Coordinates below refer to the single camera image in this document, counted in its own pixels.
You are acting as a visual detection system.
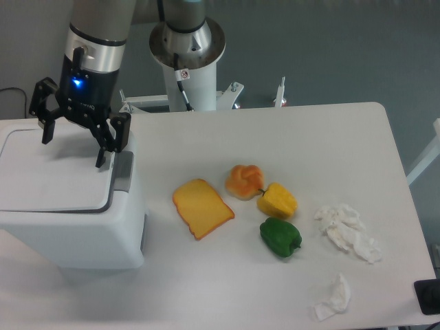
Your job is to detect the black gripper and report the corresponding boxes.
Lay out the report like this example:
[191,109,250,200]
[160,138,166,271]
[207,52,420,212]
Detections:
[29,47,131,168]

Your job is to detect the white trash can lid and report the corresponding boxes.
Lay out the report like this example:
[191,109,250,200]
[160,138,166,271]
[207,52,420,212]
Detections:
[1,124,114,212]

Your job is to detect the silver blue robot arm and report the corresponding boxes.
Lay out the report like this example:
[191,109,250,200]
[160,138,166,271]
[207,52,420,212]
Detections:
[29,1,226,167]

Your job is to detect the white trash can body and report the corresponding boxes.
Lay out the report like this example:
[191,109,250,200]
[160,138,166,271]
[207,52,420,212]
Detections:
[1,138,148,270]

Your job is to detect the toy bread slice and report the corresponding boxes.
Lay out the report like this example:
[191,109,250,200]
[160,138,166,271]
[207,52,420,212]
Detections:
[173,179,235,240]

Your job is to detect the orange toy bread roll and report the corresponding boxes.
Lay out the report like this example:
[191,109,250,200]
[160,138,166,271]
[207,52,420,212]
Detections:
[225,164,265,200]

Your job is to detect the yellow toy bell pepper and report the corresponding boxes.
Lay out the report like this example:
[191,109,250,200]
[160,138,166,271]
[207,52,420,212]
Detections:
[256,182,298,220]

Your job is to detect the green toy bell pepper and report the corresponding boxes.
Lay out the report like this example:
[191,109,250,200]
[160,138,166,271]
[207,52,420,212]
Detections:
[259,217,303,258]

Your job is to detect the large crumpled white tissue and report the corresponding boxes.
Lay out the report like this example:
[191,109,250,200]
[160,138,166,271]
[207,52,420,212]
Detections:
[313,203,382,264]

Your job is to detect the small crumpled white tissue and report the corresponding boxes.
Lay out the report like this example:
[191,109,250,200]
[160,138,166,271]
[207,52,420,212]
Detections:
[313,273,351,322]

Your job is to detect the black device at edge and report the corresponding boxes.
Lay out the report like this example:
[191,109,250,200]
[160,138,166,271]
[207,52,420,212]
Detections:
[414,278,439,315]

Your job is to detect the black floor cable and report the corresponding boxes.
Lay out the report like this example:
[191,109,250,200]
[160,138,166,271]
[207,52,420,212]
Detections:
[0,87,29,120]

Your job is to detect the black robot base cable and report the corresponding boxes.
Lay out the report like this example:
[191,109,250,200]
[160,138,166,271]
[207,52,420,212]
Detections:
[173,52,195,113]

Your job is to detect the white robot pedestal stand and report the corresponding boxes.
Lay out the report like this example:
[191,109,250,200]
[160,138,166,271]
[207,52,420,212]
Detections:
[118,63,289,116]

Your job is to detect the white frame bar right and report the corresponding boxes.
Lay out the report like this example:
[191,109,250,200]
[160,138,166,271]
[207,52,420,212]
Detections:
[406,118,439,186]

